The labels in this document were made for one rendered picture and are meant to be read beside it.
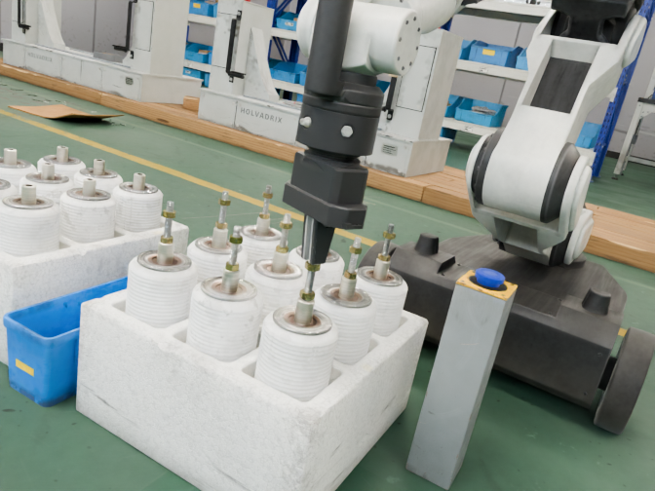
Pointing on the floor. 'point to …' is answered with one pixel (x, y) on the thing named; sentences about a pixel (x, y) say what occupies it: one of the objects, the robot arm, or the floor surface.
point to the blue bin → (50, 344)
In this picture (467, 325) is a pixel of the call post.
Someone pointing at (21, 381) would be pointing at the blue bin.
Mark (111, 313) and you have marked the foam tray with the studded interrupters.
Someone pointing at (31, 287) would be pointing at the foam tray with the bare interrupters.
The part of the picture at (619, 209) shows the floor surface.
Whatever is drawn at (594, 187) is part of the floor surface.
